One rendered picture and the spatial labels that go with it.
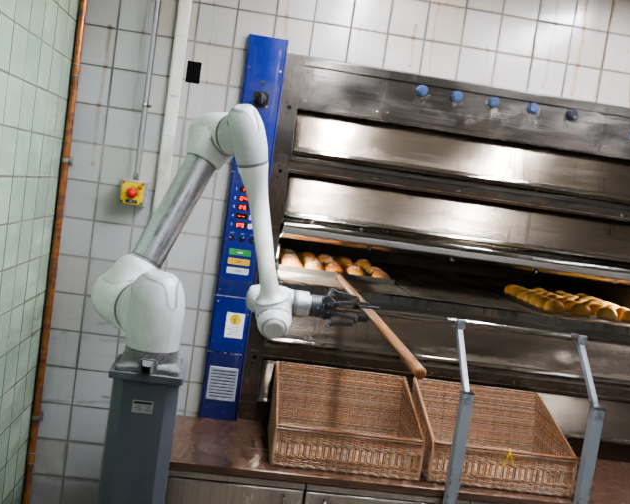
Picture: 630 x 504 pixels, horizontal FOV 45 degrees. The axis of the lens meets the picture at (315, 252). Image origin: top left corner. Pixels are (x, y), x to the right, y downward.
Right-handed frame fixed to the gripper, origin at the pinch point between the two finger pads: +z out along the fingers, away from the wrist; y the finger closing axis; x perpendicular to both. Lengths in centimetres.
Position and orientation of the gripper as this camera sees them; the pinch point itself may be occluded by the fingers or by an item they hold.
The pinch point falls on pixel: (368, 312)
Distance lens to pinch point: 260.7
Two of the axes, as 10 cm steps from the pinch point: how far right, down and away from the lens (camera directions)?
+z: 9.9, 1.3, 0.9
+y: -1.4, 9.9, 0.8
